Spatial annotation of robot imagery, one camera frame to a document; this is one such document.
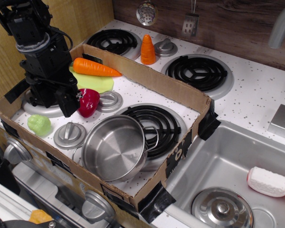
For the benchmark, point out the silver faucet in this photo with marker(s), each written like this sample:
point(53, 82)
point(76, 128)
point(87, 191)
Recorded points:
point(277, 35)

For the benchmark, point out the orange toy carrot tip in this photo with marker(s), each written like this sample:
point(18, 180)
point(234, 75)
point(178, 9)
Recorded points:
point(148, 55)

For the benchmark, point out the light green toy plate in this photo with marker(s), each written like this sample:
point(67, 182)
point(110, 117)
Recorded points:
point(100, 84)

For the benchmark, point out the silver knob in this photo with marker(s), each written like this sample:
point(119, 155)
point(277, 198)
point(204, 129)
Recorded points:
point(165, 48)
point(70, 136)

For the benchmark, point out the green toy lettuce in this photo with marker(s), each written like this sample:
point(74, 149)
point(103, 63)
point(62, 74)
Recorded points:
point(40, 125)

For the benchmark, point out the stove burner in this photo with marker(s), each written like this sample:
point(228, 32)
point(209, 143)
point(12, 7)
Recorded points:
point(205, 73)
point(121, 42)
point(51, 112)
point(163, 128)

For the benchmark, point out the hanging slotted spoon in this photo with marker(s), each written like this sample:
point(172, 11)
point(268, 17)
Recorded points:
point(147, 13)

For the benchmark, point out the oven knob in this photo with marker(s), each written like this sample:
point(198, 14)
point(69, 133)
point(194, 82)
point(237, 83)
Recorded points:
point(95, 208)
point(16, 152)

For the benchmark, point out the red toy pepper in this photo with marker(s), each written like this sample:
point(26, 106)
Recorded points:
point(88, 102)

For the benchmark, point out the yellow toy piece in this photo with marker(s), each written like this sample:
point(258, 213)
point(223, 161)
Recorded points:
point(39, 216)

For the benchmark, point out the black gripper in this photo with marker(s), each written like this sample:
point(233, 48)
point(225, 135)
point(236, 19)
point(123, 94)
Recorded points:
point(47, 72)

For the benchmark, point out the back left stove burner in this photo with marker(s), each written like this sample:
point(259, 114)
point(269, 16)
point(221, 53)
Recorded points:
point(121, 42)

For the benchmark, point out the steel sink basin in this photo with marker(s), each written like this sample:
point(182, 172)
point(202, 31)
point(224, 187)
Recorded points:
point(224, 160)

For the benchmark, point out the cardboard fence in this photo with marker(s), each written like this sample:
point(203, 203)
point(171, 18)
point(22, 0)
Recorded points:
point(152, 198)

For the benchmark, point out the hanging metal spatula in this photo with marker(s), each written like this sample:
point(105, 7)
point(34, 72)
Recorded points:
point(191, 21)

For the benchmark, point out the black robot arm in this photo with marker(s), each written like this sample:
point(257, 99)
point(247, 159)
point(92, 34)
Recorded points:
point(28, 21)

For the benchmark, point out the silver knob back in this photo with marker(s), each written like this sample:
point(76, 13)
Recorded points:
point(165, 48)

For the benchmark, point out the silver knob front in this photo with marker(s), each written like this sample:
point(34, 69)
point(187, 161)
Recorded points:
point(70, 136)

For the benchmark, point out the steel pot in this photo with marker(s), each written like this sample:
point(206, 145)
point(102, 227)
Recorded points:
point(116, 148)

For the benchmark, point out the back right stove burner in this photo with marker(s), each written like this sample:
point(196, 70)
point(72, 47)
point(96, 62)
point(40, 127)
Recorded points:
point(205, 73)

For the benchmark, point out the white red toy sponge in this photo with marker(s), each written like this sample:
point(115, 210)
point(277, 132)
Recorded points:
point(266, 182)

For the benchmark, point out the oven knob left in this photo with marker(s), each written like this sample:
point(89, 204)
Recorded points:
point(16, 152)

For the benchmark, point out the oven knob right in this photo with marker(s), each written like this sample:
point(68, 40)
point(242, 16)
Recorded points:
point(95, 208)

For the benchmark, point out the front left stove burner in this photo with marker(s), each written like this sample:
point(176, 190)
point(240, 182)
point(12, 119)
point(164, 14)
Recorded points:
point(51, 112)

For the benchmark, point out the steel pot lid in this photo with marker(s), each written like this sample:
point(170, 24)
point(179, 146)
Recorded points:
point(222, 208)

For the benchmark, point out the orange toy carrot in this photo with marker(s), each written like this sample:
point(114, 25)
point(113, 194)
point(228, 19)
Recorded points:
point(87, 67)

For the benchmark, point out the front right stove burner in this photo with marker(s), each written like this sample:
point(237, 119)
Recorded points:
point(163, 128)

